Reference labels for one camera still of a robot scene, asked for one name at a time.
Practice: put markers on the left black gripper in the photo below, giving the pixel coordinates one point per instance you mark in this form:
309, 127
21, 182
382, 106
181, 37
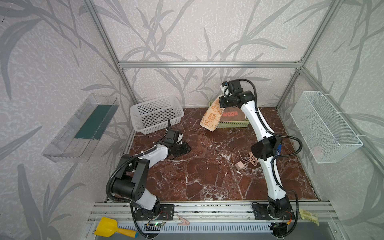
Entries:
171, 135

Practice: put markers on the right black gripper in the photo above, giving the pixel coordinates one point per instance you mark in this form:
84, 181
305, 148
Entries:
223, 102

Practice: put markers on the red patterned towel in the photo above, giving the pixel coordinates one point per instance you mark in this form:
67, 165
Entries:
232, 114

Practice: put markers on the orange patterned towel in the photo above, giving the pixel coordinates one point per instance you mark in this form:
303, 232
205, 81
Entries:
212, 117

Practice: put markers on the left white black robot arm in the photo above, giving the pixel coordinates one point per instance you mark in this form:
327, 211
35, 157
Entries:
128, 182

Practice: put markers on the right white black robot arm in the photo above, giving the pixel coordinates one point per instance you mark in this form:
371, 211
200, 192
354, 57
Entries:
265, 150

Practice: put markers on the green plastic basket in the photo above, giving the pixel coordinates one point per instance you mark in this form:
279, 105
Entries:
233, 124

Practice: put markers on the white plastic laundry basket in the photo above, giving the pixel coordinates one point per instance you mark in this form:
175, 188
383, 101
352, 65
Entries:
154, 115

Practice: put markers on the pink clothespin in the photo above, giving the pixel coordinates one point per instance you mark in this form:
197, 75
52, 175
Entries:
183, 221

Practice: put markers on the green circuit board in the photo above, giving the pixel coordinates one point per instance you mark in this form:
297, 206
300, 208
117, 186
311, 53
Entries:
156, 224

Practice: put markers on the yellow plastic scoop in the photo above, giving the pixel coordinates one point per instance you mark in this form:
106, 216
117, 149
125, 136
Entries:
108, 227

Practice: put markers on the yellow paper tag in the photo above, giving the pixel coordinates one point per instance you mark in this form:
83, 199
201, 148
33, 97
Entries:
312, 217

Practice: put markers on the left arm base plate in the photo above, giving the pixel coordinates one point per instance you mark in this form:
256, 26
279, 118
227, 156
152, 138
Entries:
162, 212

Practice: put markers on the aluminium front rail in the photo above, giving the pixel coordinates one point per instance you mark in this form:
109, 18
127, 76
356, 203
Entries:
208, 212

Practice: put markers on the clear acrylic wall shelf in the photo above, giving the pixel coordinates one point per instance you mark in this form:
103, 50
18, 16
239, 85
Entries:
77, 140

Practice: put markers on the white wire mesh basket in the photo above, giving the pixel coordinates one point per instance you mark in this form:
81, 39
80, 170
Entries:
327, 134

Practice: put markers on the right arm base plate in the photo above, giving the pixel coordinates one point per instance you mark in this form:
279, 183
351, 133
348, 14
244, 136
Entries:
268, 212

